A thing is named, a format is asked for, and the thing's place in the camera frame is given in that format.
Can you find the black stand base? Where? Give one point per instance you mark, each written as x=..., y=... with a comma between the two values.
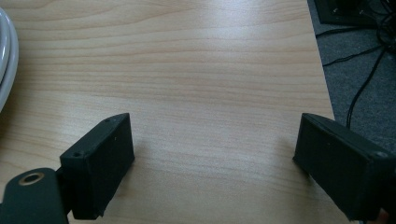
x=347, y=11

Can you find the white plate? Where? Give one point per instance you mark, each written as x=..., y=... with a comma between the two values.
x=6, y=59

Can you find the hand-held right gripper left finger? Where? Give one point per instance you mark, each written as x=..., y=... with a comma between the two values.
x=98, y=165

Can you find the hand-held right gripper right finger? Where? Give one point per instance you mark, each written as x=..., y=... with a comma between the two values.
x=345, y=168

